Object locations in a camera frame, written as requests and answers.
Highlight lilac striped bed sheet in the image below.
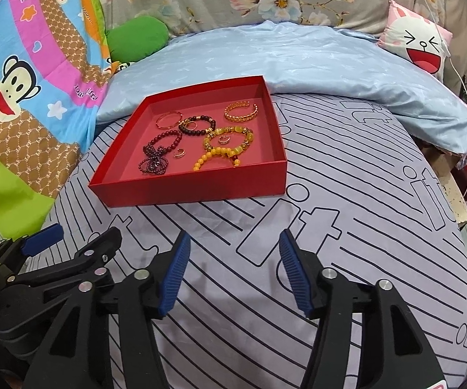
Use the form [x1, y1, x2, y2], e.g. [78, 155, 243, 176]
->
[41, 91, 467, 389]

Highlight rose gold bangle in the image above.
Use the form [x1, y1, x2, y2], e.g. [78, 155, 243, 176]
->
[155, 112, 182, 129]

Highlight red box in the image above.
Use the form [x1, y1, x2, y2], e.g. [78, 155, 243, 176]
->
[88, 75, 288, 208]

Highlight dark red bead bracelet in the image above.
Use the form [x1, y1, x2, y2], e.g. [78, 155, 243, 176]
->
[143, 129, 184, 159]

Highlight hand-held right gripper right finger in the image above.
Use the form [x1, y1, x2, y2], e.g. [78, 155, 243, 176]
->
[278, 229, 445, 389]

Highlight colourful cartoon blanket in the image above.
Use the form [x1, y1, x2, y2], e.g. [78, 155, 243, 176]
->
[0, 0, 115, 249]

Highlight yellow translucent bead bracelet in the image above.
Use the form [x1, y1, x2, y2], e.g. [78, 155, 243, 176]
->
[202, 126, 255, 156]

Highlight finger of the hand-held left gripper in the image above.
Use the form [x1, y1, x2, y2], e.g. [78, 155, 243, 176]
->
[6, 227, 123, 297]
[0, 223, 65, 277]

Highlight light blue blanket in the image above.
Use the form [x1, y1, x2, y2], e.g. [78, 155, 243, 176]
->
[96, 20, 467, 159]

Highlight dark brown bead bracelet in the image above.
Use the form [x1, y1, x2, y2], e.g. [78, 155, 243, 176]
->
[177, 115, 217, 137]

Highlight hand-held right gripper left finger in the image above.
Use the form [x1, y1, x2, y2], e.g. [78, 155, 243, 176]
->
[23, 230, 192, 389]

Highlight dark purple small-bead bracelet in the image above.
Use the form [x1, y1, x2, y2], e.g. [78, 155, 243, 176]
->
[137, 153, 172, 176]

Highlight white bed frame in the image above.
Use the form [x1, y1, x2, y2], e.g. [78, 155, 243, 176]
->
[431, 152, 467, 224]

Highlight green pillow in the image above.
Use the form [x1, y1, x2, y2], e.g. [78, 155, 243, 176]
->
[106, 16, 170, 63]

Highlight gold chain cuff bracelet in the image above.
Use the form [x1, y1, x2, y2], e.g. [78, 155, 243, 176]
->
[223, 100, 261, 123]

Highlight pink bunny face pillow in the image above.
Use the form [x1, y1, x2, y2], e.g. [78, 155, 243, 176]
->
[378, 0, 454, 76]

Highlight opaque yellow bead bracelet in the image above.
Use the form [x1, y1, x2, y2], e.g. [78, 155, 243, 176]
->
[192, 147, 243, 172]

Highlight white cable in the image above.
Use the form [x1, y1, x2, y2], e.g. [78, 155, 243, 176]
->
[417, 0, 467, 197]

